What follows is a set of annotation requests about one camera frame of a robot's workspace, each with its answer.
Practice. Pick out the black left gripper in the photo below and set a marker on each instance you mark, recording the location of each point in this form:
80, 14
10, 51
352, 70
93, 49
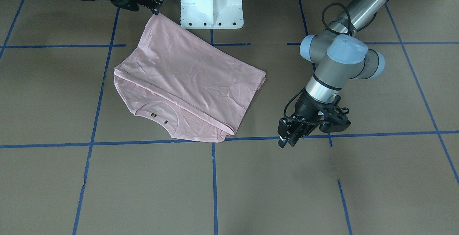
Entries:
307, 108

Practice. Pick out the pink Snoopy t-shirt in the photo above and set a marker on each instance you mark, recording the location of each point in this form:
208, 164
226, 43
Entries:
194, 90

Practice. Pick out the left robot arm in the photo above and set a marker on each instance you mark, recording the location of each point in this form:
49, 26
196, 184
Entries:
339, 57

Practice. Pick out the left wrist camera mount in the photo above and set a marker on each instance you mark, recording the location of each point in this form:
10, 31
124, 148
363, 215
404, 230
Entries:
335, 117

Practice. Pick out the white pedestal column base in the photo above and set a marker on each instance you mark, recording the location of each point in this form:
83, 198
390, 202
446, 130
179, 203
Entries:
211, 14

